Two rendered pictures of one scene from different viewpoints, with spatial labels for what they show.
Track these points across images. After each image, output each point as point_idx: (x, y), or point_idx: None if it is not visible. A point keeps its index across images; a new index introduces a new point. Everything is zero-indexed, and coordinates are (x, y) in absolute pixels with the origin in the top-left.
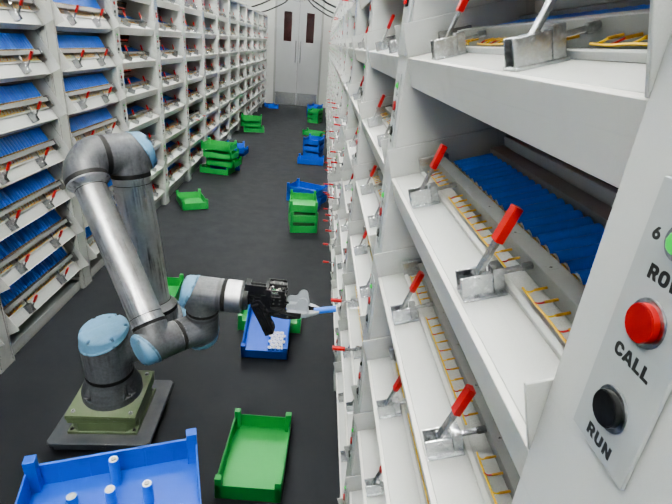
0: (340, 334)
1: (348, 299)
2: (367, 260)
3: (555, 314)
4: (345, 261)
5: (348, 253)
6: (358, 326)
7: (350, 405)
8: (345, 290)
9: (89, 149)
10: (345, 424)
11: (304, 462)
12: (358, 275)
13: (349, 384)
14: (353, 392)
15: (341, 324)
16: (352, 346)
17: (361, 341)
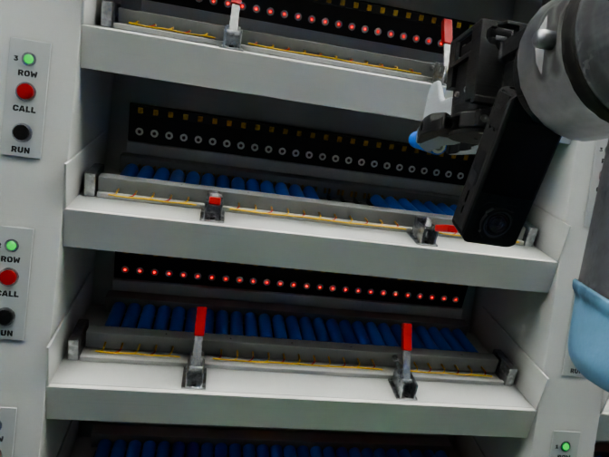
0: (69, 386)
1: (163, 216)
2: (284, 57)
3: None
4: (32, 130)
5: (74, 89)
6: (311, 226)
7: (409, 380)
8: (100, 211)
9: None
10: (448, 406)
11: None
12: (357, 71)
13: (318, 389)
14: (565, 240)
15: (52, 357)
16: (391, 242)
17: (372, 232)
